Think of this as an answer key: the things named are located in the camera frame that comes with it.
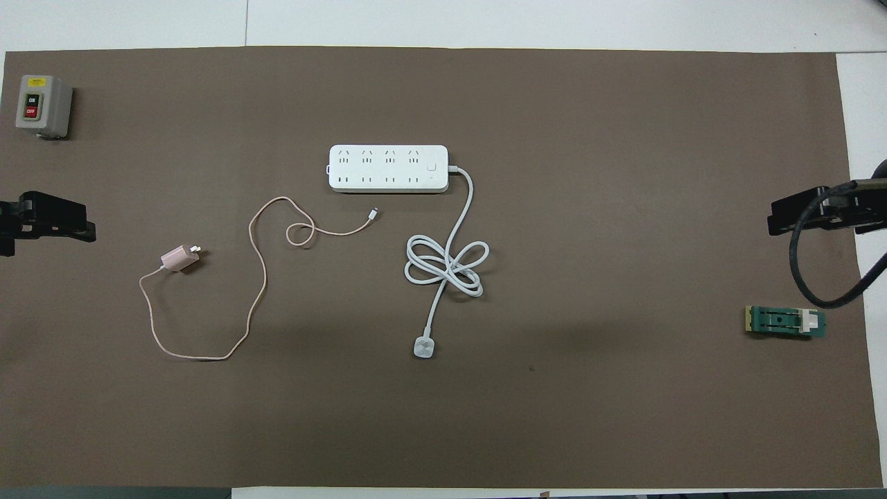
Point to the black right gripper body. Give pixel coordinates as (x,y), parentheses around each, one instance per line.
(866,211)

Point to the white power strip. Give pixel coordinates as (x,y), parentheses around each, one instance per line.
(388,168)

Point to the green knife switch block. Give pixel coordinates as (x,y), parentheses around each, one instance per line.
(776,322)

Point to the grey on-off switch box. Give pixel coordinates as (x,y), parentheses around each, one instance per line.
(48,104)

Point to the brown table mat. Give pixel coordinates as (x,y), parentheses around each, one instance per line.
(554,416)

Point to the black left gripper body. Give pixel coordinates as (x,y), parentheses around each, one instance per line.
(8,222)

